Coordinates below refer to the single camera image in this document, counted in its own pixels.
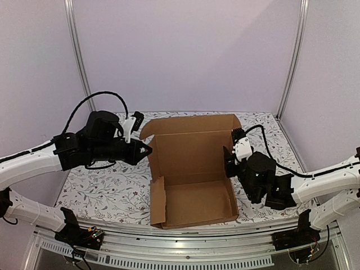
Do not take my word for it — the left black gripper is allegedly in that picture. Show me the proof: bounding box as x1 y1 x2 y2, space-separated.
90 138 152 166

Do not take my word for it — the brown cardboard box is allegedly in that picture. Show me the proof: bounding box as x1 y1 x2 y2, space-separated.
139 114 241 230

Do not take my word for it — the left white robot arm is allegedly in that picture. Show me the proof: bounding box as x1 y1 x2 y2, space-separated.
1 133 152 244

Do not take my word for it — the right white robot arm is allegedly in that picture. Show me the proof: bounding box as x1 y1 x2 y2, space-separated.
223 147 359 245

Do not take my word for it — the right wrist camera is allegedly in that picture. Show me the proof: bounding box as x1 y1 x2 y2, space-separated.
241 152 276 204

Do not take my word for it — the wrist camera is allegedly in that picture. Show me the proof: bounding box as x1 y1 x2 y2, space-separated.
241 152 276 204
84 111 124 141

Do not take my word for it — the right black camera cable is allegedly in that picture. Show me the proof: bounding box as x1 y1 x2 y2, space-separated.
243 124 313 178

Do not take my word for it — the black camera cable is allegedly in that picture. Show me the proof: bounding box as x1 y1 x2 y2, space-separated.
60 91 130 138
243 124 313 178

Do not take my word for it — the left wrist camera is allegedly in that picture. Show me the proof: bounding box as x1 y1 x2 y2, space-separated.
84 111 124 141

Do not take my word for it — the left black camera cable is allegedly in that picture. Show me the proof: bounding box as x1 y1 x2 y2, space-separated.
60 91 130 138

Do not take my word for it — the front aluminium rail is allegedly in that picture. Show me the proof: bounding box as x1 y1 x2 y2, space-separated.
23 218 352 269

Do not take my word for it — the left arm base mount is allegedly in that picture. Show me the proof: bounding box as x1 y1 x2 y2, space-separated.
55 207 105 250

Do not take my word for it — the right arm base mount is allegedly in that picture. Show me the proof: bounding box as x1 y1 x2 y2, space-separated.
271 209 320 251

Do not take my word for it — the left aluminium frame post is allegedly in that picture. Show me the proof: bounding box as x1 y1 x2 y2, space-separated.
64 0 92 97

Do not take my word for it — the aluminium frame post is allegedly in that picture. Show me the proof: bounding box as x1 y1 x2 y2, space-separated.
276 0 309 122
64 0 92 97

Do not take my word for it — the right aluminium frame post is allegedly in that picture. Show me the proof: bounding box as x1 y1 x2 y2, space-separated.
276 0 309 122

